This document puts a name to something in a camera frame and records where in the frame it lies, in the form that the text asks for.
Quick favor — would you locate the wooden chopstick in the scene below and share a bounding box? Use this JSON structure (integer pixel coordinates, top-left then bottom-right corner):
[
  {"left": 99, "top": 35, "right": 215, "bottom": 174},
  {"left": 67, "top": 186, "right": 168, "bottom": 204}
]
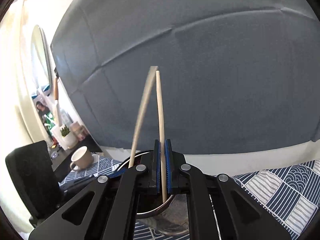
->
[
  {"left": 156, "top": 70, "right": 167, "bottom": 202},
  {"left": 129, "top": 66, "right": 158, "bottom": 168}
]

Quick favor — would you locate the dark metal utensil cup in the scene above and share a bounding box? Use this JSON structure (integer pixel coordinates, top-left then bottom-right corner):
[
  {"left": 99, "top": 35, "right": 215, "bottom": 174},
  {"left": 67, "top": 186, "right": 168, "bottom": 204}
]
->
[{"left": 117, "top": 150, "right": 190, "bottom": 237}]

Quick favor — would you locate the beige ceramic mug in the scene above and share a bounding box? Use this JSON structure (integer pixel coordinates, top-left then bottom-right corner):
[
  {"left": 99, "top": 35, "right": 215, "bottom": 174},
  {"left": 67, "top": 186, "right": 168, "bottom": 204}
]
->
[{"left": 70, "top": 146, "right": 94, "bottom": 171}]

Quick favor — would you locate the white pot green plant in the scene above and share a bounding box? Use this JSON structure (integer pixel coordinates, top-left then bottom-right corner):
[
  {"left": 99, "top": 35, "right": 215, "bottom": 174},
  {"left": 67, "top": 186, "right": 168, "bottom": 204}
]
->
[{"left": 60, "top": 125, "right": 78, "bottom": 149}]

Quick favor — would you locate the grey fabric backdrop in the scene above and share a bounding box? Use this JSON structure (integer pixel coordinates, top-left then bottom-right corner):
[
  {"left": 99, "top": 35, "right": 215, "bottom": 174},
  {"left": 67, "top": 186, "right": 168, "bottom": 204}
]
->
[{"left": 51, "top": 0, "right": 319, "bottom": 154}]

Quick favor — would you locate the black chair back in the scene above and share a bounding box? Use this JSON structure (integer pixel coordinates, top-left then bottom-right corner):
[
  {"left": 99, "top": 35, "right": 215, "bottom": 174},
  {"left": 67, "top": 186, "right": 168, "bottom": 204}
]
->
[{"left": 5, "top": 140, "right": 63, "bottom": 227}]

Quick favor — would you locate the blue white patterned tablecloth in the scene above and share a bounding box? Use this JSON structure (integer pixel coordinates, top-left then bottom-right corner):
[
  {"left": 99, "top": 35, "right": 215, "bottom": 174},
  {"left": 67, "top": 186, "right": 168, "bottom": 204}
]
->
[{"left": 59, "top": 152, "right": 319, "bottom": 239}]

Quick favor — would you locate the oval wall mirror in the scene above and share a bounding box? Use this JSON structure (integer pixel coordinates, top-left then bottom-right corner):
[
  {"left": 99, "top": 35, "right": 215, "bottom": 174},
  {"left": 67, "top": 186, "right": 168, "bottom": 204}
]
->
[{"left": 30, "top": 25, "right": 53, "bottom": 92}]

